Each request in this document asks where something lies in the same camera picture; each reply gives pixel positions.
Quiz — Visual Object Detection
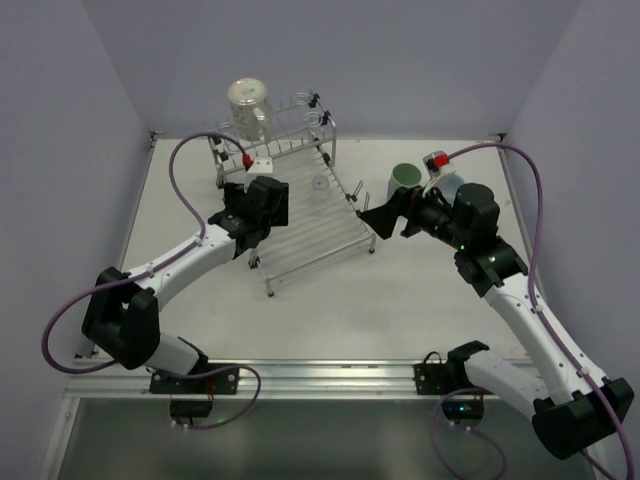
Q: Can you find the aluminium mounting rail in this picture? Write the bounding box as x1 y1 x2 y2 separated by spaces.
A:
64 355 589 401

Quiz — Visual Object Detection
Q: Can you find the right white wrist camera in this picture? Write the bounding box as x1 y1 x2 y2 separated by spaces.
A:
423 151 456 191

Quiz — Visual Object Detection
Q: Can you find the white ceramic mug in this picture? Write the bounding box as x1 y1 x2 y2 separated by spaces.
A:
440 174 465 204

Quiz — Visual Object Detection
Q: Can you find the large glass mug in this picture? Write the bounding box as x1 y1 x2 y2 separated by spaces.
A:
227 77 273 143

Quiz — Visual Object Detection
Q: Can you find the left black controller box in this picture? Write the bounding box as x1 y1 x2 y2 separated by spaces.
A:
169 399 212 422

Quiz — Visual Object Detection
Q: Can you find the small clear glass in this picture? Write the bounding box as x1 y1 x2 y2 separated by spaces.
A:
309 174 331 202

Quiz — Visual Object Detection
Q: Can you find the right black controller box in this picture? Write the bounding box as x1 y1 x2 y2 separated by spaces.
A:
442 400 485 423

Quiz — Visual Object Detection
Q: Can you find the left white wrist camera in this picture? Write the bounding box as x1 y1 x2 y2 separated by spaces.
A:
247 157 274 176

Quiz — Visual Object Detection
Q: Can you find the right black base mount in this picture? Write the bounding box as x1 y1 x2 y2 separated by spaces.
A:
413 351 468 395

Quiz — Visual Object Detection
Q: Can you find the green cup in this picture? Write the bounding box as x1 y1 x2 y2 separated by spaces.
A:
387 163 422 199

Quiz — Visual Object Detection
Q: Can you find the black controller box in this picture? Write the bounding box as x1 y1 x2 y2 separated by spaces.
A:
169 399 212 422
442 400 485 423

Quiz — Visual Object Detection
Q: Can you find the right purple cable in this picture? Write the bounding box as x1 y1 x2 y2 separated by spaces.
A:
430 142 629 480

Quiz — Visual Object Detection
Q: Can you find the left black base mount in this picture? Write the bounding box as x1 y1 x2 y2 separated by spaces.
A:
149 362 240 395

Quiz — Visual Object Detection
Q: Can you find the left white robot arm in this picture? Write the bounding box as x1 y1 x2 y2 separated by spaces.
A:
82 176 289 378

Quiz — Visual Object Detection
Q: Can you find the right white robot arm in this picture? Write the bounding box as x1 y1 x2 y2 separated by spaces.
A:
359 183 634 460

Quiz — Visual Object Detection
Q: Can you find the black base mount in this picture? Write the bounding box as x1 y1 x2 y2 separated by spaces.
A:
413 351 468 395
149 362 240 395

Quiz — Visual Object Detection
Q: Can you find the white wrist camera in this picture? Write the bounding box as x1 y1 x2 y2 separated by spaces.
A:
247 157 274 176
423 151 456 191

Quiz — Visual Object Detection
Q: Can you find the silver wire dish rack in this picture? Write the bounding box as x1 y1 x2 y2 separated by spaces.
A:
205 91 378 299

